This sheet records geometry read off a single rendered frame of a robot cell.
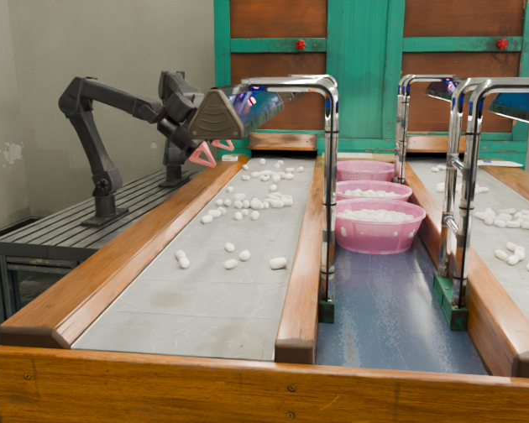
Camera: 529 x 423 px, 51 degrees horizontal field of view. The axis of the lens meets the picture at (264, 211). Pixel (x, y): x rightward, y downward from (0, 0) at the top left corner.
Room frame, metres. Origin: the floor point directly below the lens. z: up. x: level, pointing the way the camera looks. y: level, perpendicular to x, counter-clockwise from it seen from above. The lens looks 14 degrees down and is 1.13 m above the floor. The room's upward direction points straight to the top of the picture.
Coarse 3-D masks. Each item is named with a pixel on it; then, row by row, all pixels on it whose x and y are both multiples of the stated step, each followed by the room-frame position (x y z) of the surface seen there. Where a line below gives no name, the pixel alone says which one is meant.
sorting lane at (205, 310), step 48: (240, 192) 1.82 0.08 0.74; (288, 192) 1.82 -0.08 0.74; (192, 240) 1.28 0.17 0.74; (240, 240) 1.28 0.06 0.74; (288, 240) 1.28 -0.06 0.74; (144, 288) 0.98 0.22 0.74; (192, 288) 0.98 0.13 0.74; (240, 288) 0.98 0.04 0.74; (96, 336) 0.78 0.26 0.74; (144, 336) 0.78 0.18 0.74; (192, 336) 0.78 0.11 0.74; (240, 336) 0.78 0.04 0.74
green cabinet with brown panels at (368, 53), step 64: (256, 0) 2.55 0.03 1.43; (320, 0) 2.52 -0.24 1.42; (384, 0) 2.49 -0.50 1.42; (448, 0) 2.46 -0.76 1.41; (512, 0) 2.42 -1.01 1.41; (256, 64) 2.55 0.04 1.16; (320, 64) 2.52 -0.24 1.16; (384, 64) 2.48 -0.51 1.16; (448, 64) 2.45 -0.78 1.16; (512, 64) 2.42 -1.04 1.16; (256, 128) 2.55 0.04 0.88; (320, 128) 2.52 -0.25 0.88; (384, 128) 2.47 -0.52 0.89; (512, 128) 2.41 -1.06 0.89
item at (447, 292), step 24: (456, 96) 1.10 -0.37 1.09; (480, 96) 0.94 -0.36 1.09; (456, 120) 1.10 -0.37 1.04; (480, 120) 0.95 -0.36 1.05; (456, 144) 1.10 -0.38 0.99; (456, 168) 1.03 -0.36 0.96; (456, 264) 0.96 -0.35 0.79; (432, 288) 1.13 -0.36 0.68; (456, 288) 0.95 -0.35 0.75; (456, 312) 0.94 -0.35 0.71
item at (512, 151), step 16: (224, 144) 2.56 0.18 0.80; (240, 144) 2.55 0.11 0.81; (320, 144) 2.51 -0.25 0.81; (352, 144) 2.49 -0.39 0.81; (368, 144) 2.48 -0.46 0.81; (384, 144) 2.47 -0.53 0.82; (480, 144) 2.42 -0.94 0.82; (496, 144) 2.41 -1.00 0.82; (512, 144) 2.40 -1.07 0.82; (416, 160) 2.50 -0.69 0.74; (432, 160) 2.50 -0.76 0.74; (512, 160) 2.40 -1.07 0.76
